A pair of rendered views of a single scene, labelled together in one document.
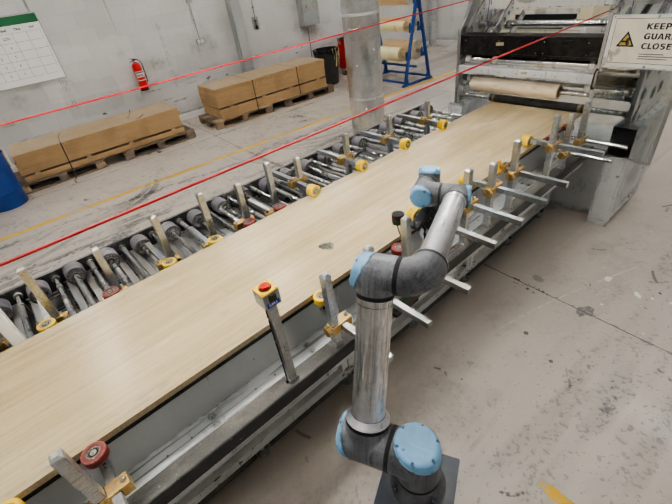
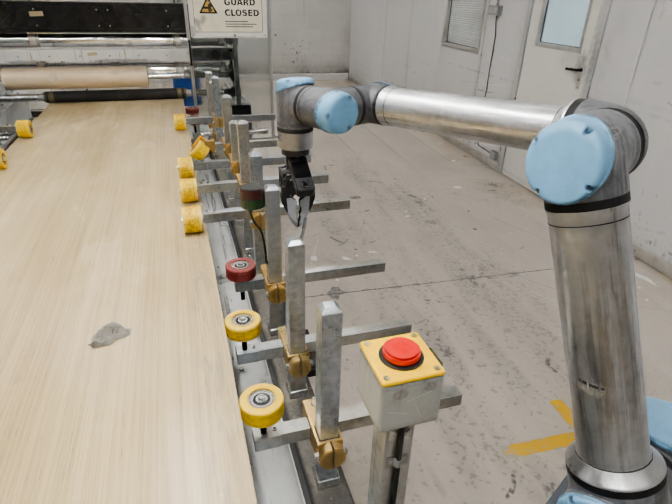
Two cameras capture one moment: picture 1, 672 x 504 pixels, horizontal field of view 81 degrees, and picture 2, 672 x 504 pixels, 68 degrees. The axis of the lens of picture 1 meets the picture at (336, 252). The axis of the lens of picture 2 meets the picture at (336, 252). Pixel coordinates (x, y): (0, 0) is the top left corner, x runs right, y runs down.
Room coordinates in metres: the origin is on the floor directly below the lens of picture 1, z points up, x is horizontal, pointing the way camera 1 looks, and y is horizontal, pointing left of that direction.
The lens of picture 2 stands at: (1.00, 0.68, 1.56)
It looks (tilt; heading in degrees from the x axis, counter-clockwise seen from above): 28 degrees down; 289
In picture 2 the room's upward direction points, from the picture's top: 2 degrees clockwise
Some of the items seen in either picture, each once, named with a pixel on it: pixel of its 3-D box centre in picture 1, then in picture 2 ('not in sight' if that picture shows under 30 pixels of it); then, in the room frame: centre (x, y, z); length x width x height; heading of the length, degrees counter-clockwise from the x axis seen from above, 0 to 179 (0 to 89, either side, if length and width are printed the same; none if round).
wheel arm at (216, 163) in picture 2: (502, 189); (249, 161); (1.96, -1.01, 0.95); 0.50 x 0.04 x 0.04; 37
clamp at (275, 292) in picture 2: not in sight; (272, 283); (1.54, -0.36, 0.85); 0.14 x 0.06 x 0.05; 127
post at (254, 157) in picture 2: not in sight; (258, 228); (1.68, -0.54, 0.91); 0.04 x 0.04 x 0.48; 37
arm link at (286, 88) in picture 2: (429, 180); (295, 104); (1.50, -0.44, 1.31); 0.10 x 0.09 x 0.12; 151
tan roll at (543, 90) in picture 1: (535, 89); (114, 76); (3.38, -1.90, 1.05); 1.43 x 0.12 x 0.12; 37
